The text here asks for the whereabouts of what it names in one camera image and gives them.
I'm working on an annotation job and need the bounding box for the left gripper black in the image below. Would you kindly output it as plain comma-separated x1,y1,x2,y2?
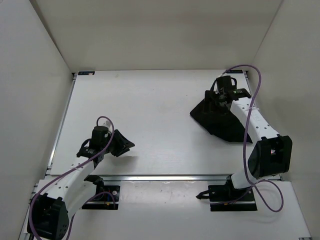
102,128,136,157

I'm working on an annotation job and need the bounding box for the black pleated skirt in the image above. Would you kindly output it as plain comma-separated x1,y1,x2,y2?
190,99,245,143

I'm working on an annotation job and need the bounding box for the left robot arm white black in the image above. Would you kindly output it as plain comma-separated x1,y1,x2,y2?
27,126,135,240

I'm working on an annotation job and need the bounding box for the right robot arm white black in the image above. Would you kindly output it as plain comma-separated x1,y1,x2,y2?
202,88,293,200

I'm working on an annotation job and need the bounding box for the right blue table label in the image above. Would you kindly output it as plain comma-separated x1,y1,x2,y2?
225,69,243,74

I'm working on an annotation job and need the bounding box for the blue table label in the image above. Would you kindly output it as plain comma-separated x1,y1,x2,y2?
77,71,95,76
225,69,243,74

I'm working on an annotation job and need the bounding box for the left blue table label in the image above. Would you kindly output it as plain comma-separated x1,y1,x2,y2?
77,71,95,76

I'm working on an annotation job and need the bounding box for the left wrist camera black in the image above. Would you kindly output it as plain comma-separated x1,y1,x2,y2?
89,126,111,149

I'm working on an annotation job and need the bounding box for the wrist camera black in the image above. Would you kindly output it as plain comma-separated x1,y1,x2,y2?
89,126,111,149
215,75,237,95

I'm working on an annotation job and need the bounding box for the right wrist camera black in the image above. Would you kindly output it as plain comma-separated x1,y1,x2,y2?
215,75,237,95

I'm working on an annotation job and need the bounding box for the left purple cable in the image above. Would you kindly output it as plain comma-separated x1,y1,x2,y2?
26,115,116,238

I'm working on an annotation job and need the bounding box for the purple cable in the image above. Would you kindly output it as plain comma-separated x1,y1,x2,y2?
26,115,116,238
209,64,285,213

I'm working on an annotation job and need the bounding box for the aluminium rail front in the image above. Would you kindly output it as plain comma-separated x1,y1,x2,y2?
99,174,227,182

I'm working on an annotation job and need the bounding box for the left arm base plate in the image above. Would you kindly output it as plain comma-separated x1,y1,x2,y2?
81,181,121,211

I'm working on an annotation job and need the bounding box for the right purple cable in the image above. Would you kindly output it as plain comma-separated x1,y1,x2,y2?
209,64,285,213

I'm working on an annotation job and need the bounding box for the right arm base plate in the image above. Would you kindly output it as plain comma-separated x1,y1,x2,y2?
196,183,258,212

